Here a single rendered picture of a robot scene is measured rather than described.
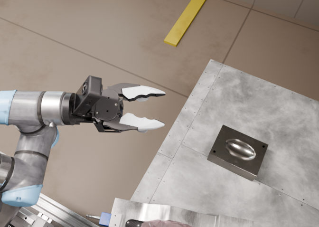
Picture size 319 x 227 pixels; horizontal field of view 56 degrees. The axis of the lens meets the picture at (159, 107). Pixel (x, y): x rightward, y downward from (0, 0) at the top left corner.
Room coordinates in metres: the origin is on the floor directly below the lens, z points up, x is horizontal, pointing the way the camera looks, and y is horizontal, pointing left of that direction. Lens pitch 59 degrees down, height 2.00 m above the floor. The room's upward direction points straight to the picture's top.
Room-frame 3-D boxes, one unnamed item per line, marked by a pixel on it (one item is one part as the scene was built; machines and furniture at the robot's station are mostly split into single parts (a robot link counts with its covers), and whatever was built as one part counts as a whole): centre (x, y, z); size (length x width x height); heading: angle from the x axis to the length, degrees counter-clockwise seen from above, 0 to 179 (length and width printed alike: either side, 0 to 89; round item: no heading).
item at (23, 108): (0.34, 0.30, 1.43); 0.11 x 0.08 x 0.09; 89
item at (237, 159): (0.48, -0.32, 0.83); 0.20 x 0.15 x 0.07; 62
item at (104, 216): (0.21, 0.20, 0.85); 0.13 x 0.05 x 0.05; 79
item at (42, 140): (0.32, 0.30, 1.33); 0.11 x 0.08 x 0.11; 179
